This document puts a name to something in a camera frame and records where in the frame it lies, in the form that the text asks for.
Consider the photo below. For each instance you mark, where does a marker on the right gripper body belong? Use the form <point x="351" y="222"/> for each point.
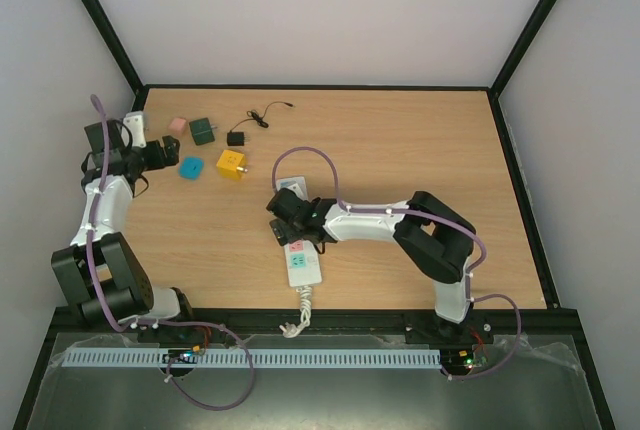
<point x="279" y="215"/>

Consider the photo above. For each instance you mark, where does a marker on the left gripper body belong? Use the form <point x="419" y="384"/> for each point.
<point x="157" y="161"/>

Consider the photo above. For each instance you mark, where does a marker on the pink cube plug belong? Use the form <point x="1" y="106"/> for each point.
<point x="177" y="126"/>

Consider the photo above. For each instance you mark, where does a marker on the blue cube plug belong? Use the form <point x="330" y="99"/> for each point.
<point x="191" y="168"/>

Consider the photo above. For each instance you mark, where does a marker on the green dragon cube plug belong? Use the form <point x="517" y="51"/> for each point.
<point x="202" y="131"/>

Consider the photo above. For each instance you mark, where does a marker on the white power strip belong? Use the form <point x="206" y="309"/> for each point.
<point x="302" y="260"/>

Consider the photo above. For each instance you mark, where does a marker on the black adapter plug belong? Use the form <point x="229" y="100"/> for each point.
<point x="236" y="138"/>

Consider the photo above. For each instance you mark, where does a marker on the yellow cube plug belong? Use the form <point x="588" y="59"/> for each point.
<point x="232" y="165"/>

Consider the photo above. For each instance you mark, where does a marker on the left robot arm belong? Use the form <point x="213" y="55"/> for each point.
<point x="129" y="292"/>

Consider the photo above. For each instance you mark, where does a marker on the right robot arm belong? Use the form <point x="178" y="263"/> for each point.
<point x="435" y="238"/>

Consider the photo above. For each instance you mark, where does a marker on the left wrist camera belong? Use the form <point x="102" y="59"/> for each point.
<point x="134" y="127"/>

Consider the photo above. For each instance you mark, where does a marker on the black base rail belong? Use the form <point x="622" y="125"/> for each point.
<point x="415" y="326"/>

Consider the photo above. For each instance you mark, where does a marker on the light blue slotted cable duct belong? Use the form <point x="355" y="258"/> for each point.
<point x="258" y="358"/>

